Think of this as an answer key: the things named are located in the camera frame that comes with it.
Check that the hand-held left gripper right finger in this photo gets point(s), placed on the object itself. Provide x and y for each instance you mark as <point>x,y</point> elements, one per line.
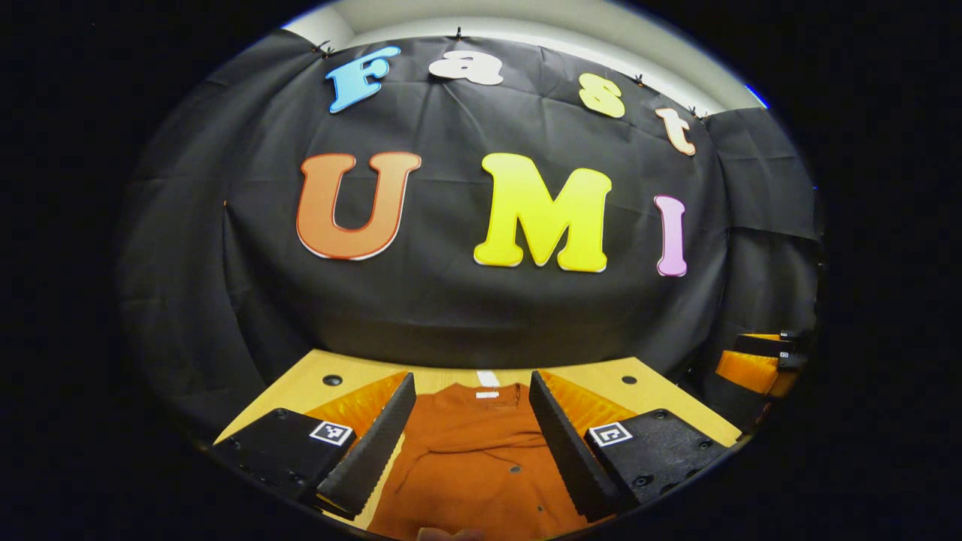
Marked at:
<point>564,447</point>

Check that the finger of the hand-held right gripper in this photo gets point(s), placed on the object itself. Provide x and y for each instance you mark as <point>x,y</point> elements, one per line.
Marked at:
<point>759,344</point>
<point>748,372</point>

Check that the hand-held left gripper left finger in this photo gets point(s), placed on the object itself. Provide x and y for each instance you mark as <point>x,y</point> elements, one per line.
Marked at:
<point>372,451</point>

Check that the orange button shirt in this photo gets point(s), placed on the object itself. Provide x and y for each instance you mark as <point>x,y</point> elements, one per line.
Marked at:
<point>466,466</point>

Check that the black backdrop cloth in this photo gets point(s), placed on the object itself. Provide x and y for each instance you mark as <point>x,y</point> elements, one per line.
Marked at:
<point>451,315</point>

